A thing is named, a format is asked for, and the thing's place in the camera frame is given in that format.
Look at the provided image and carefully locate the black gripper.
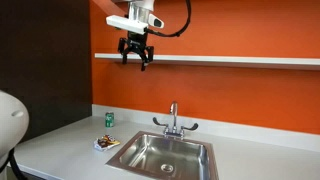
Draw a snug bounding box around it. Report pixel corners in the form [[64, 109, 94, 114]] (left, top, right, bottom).
[[117, 31, 155, 72]]

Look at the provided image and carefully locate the fritos snack pack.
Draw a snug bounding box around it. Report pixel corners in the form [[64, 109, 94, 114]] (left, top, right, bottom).
[[92, 134, 122, 153]]

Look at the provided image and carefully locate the green soda can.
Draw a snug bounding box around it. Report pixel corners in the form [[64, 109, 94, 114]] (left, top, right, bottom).
[[104, 111, 115, 128]]

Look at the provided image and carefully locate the chrome faucet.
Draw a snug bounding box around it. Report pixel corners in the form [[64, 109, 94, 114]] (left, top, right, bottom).
[[162, 101, 185, 141]]

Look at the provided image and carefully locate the dark wood-grain cabinet panel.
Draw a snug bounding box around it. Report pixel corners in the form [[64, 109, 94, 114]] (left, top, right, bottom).
[[0, 0, 94, 144]]

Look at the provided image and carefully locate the stainless steel sink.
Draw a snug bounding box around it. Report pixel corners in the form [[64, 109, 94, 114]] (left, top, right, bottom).
[[105, 130, 220, 180]]

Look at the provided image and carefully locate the sink drain strainer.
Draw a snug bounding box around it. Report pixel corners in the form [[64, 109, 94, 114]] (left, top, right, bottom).
[[160, 163, 175, 174]]

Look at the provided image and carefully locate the grey counter backsplash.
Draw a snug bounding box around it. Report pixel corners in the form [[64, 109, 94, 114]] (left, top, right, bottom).
[[91, 103, 320, 154]]

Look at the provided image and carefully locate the white rounded housing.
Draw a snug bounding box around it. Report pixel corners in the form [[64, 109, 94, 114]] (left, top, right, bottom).
[[0, 89, 31, 168]]

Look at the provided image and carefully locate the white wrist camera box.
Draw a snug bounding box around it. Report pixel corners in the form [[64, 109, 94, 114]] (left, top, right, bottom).
[[105, 14, 150, 35]]

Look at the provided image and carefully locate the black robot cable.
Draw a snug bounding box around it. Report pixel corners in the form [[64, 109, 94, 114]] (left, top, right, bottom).
[[145, 0, 193, 38]]

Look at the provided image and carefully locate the black faucet handle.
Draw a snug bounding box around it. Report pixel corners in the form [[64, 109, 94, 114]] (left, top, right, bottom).
[[181, 122, 200, 133], [152, 116, 168, 130]]

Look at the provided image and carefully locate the white wall shelf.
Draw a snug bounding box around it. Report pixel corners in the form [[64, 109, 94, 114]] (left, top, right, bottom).
[[94, 52, 320, 71]]

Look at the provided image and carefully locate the black cable at housing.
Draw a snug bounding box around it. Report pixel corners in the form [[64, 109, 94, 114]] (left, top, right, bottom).
[[0, 148, 28, 180]]

